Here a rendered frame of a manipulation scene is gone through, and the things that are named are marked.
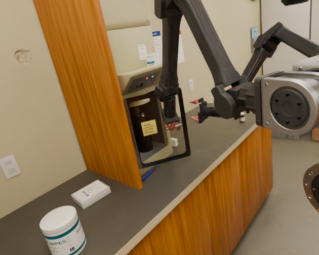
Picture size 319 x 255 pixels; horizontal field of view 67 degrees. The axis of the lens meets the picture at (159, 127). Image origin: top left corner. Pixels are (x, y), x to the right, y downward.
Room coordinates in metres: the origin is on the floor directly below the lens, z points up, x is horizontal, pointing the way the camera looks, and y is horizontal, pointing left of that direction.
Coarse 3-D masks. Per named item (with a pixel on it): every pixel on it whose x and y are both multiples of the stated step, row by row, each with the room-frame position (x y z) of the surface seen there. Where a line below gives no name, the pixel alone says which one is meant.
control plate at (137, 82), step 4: (156, 72) 1.25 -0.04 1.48; (144, 76) 1.19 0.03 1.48; (148, 76) 1.22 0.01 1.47; (156, 76) 1.28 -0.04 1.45; (136, 80) 1.16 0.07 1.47; (140, 80) 1.18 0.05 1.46; (144, 80) 1.21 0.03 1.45; (148, 80) 1.25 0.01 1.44; (152, 80) 1.28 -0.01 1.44; (132, 84) 1.15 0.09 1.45; (136, 84) 1.18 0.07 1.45; (140, 84) 1.21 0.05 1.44; (144, 84) 1.24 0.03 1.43; (148, 84) 1.28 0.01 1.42; (136, 88) 1.21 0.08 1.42; (128, 92) 1.18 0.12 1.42
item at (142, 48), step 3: (138, 45) 1.32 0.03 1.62; (141, 45) 1.33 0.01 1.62; (144, 45) 1.35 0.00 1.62; (138, 48) 1.31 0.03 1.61; (141, 48) 1.33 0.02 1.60; (144, 48) 1.34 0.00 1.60; (138, 51) 1.31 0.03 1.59; (141, 51) 1.32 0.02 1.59; (144, 51) 1.34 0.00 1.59; (141, 54) 1.32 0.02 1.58; (144, 54) 1.34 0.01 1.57; (141, 57) 1.32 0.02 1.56; (144, 57) 1.33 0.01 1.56; (141, 60) 1.32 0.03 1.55
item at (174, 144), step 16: (144, 96) 1.19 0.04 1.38; (176, 96) 1.21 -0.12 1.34; (144, 112) 1.18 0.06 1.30; (160, 112) 1.20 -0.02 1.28; (176, 112) 1.21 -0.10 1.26; (160, 128) 1.19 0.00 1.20; (176, 128) 1.21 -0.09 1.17; (144, 144) 1.18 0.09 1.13; (160, 144) 1.19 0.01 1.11; (176, 144) 1.21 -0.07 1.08; (144, 160) 1.18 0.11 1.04; (160, 160) 1.19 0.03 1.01
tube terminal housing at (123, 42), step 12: (108, 36) 1.19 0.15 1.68; (120, 36) 1.24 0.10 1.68; (132, 36) 1.29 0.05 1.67; (144, 36) 1.36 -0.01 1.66; (120, 48) 1.23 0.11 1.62; (132, 48) 1.28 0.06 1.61; (120, 60) 1.22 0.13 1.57; (132, 60) 1.27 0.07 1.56; (144, 60) 1.33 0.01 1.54; (120, 72) 1.20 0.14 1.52; (156, 84) 1.37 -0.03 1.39; (132, 96) 1.23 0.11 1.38; (144, 168) 1.22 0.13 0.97
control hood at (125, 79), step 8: (160, 64) 1.29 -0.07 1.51; (128, 72) 1.18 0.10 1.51; (136, 72) 1.13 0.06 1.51; (144, 72) 1.16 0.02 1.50; (152, 72) 1.22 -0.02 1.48; (160, 72) 1.28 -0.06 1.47; (120, 80) 1.15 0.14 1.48; (128, 80) 1.11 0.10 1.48; (120, 88) 1.16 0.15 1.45; (128, 88) 1.15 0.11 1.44
